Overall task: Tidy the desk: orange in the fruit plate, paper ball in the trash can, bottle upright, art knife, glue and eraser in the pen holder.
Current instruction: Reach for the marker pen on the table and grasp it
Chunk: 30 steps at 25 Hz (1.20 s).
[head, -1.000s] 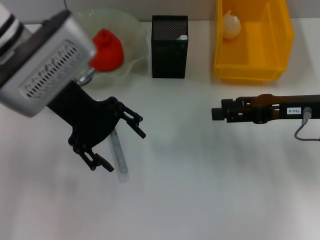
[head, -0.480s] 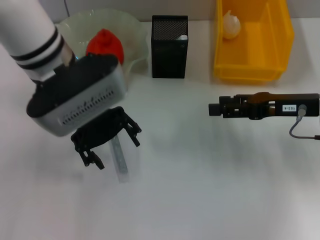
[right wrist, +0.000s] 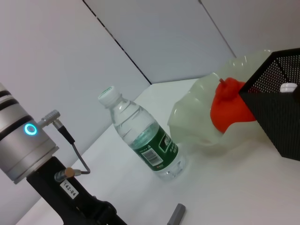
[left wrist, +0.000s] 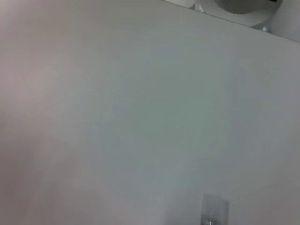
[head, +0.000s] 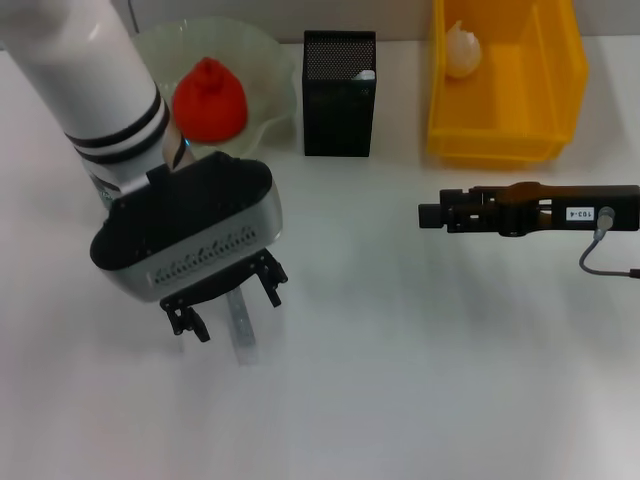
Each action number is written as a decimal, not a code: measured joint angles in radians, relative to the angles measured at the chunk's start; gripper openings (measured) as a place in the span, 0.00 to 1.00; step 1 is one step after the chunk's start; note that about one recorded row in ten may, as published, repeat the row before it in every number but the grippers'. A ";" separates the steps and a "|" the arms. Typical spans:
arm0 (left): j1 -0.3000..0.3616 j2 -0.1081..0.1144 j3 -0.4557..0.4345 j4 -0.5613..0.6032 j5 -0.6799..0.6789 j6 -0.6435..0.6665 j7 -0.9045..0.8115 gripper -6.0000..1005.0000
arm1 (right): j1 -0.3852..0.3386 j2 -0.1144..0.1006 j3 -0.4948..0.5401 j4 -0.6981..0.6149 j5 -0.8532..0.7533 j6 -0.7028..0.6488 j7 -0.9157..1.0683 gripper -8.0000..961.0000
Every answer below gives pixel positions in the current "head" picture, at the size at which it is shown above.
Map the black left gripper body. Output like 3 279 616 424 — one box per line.
159 252 269 312

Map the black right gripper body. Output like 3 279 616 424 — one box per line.
498 181 640 238

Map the grey marker pen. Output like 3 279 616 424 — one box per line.
226 283 262 369

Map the white paper ball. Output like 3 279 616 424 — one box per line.
444 19 484 80

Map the red-orange knitted toy orange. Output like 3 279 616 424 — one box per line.
172 56 250 145

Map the black mesh pen holder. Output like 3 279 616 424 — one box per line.
302 29 377 159

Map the green glass fruit plate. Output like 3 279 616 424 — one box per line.
130 17 299 151

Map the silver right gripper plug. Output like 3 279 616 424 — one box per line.
595 205 618 233

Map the yellow plastic bin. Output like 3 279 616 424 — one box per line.
426 0 590 169

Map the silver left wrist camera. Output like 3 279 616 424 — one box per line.
88 152 285 305

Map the grey right gripper cable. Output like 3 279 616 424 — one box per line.
578 228 640 280

